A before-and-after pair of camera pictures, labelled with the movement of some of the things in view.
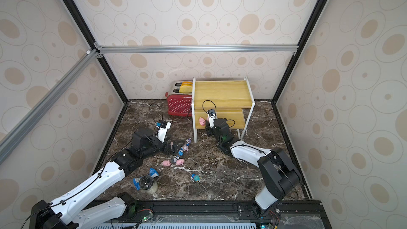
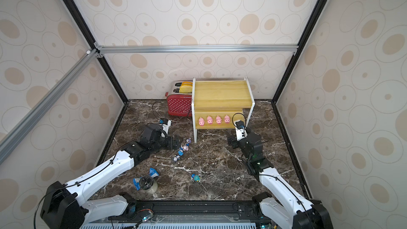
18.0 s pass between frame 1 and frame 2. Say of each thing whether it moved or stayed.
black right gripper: moved
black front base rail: stayed
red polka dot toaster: stayed
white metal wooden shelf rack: stayed
